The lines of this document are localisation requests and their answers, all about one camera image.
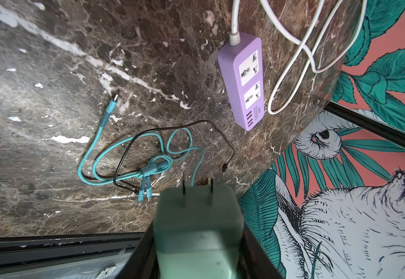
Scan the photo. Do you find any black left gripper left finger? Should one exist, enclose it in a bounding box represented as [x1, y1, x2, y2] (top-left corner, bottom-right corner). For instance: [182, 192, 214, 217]
[116, 223, 158, 279]

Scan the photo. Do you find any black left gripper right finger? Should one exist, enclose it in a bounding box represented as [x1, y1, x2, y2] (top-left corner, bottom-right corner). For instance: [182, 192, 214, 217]
[238, 224, 283, 279]

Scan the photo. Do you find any green charger plug adapter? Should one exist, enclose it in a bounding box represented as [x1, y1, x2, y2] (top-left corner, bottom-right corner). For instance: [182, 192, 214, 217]
[153, 183, 244, 279]

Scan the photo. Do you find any purple power strip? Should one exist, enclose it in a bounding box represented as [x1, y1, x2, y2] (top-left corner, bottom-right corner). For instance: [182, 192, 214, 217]
[218, 32, 265, 131]

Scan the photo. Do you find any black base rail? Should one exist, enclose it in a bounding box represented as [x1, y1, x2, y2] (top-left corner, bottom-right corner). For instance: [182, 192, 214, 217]
[0, 232, 144, 275]

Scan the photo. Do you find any teal usb cable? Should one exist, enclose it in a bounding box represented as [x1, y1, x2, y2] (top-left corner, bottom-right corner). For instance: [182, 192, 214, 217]
[77, 93, 205, 203]

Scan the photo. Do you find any thin black cable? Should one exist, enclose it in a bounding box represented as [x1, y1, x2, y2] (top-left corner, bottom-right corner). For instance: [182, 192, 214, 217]
[113, 120, 236, 193]

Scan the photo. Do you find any white power strip cord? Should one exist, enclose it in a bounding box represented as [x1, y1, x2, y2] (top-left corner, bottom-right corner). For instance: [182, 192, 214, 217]
[229, 0, 368, 116]

